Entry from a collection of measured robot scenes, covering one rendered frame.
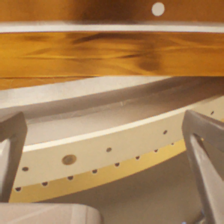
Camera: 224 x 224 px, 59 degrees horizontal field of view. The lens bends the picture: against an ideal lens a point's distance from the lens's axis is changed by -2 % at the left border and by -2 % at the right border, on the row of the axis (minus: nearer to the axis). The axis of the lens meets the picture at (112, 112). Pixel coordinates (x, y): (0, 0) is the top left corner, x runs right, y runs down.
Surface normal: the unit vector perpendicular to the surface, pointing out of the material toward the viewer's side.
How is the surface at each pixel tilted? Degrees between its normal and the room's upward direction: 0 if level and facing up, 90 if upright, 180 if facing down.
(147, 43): 90
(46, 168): 90
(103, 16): 90
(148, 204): 62
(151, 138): 90
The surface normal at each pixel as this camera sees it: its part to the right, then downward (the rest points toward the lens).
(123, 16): 0.02, 0.56
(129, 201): 0.35, 0.07
